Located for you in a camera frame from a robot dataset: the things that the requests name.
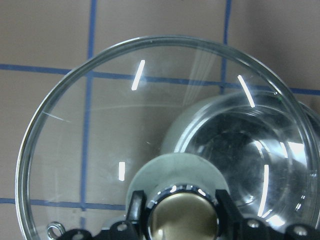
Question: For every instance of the glass pot lid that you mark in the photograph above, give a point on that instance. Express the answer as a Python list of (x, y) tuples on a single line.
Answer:
[(97, 137)]

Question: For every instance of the pale green electric pot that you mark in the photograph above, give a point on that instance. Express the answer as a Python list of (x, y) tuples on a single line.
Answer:
[(259, 150)]

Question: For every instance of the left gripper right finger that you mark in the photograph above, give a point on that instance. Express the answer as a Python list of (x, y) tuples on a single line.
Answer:
[(226, 209)]

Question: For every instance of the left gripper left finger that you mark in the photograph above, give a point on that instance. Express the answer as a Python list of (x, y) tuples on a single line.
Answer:
[(136, 206)]

